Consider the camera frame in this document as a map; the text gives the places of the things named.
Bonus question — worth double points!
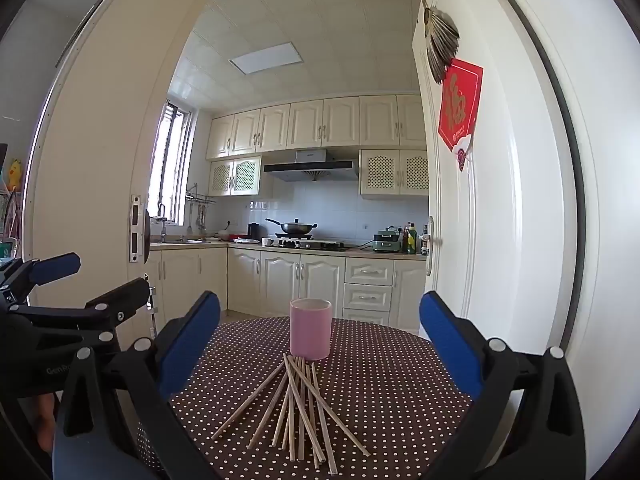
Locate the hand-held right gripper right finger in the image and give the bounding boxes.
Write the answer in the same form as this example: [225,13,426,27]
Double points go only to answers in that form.
[419,290,586,480]

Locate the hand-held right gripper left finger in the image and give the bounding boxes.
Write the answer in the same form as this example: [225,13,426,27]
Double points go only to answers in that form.
[54,289,222,480]

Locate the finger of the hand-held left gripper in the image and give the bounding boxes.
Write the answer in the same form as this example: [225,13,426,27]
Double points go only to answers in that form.
[10,277,152,334]
[0,253,82,307]

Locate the bunch of wooden chopsticks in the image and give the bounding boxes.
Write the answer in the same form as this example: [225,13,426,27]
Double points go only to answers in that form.
[211,351,372,475]

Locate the pink cup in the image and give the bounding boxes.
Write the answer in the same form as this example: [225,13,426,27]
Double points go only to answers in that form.
[289,298,333,362]

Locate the person's left hand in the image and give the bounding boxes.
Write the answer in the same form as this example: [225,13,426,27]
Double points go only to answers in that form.
[37,394,57,454]

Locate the metal rack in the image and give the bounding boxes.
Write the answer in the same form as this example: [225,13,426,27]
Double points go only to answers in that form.
[144,272,166,341]

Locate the brown polka dot tablecloth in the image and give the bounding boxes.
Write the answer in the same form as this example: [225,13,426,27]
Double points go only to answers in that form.
[135,316,476,480]

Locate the metal door lock plate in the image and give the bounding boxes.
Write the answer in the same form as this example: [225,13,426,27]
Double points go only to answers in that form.
[129,195,146,263]

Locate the cream drawer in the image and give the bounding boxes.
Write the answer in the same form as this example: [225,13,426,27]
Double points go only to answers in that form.
[344,284,393,311]
[346,258,395,283]
[343,310,391,327]

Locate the cream wooden door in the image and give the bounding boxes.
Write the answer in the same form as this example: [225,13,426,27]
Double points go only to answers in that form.
[22,0,226,311]

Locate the cream lower kitchen cabinets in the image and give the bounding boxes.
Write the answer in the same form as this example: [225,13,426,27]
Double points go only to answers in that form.
[145,245,428,328]

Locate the green multi cooker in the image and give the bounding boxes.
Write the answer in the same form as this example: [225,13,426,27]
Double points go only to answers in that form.
[372,226,405,254]

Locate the white door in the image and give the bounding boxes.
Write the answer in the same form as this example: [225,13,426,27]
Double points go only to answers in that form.
[411,0,616,480]

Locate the kitchen window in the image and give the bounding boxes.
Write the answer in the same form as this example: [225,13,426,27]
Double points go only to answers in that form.
[148,101,196,226]

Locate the gas stove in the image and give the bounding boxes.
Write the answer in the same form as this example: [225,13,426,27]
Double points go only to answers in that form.
[274,234,348,252]

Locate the black wok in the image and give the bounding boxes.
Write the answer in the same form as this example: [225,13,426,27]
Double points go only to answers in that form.
[265,217,319,237]

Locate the cream lattice door cabinet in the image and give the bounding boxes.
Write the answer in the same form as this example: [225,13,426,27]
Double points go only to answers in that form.
[208,156,262,197]
[359,149,430,199]

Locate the steel range hood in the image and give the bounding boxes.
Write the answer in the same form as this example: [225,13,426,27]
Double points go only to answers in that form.
[263,149,360,183]

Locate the red paper door decoration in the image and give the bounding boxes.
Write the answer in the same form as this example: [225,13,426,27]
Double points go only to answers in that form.
[438,58,484,173]

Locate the ceiling light panel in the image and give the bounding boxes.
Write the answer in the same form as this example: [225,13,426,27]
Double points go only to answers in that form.
[229,42,307,75]

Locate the woven fan decoration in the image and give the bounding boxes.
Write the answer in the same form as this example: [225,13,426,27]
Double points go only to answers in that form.
[420,0,461,83]

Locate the white door handle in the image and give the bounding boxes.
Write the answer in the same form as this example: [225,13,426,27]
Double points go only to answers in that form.
[426,215,443,276]

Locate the hanging utensil rail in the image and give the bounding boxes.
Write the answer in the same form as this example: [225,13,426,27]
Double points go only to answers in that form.
[185,191,217,236]

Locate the cream upper wall cabinets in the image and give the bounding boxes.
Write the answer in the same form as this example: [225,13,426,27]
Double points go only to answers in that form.
[206,94,427,161]

